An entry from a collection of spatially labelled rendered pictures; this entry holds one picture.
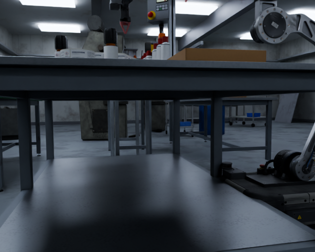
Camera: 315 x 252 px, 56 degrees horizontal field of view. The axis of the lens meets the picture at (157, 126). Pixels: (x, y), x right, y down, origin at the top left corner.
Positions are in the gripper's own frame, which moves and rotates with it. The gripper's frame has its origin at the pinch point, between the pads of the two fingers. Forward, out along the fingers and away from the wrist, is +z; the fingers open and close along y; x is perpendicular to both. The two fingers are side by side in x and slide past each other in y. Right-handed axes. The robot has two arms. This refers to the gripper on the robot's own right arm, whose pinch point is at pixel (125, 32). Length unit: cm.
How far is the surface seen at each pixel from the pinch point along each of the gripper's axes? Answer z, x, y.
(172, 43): 6.6, 32.3, 0.2
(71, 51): 17.0, -32.9, 27.4
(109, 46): 12.2, -11.4, 16.4
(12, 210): 95, -59, 58
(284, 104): 70, 660, -817
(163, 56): 20.9, 17.3, 39.6
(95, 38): -76, -26, -400
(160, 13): -14.3, 24.7, -2.6
